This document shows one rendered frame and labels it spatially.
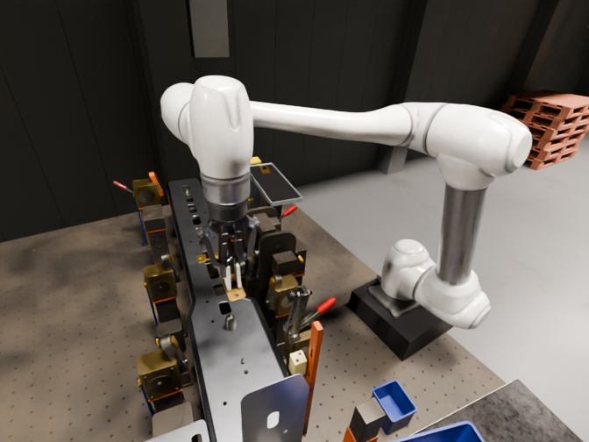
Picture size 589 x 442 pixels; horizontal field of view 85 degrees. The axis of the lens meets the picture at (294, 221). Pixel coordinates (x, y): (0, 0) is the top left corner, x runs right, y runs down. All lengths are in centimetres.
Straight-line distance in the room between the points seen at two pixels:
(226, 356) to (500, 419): 68
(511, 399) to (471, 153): 61
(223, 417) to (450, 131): 84
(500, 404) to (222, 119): 90
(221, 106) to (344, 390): 104
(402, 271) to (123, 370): 106
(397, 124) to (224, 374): 76
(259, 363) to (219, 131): 64
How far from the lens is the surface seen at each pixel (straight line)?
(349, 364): 134
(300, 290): 84
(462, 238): 102
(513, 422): 102
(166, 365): 94
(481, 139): 81
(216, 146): 55
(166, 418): 94
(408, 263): 126
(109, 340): 150
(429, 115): 88
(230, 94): 54
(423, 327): 138
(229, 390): 92
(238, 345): 99
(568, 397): 268
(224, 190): 59
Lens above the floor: 180
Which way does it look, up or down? 33 degrees down
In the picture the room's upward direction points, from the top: 4 degrees clockwise
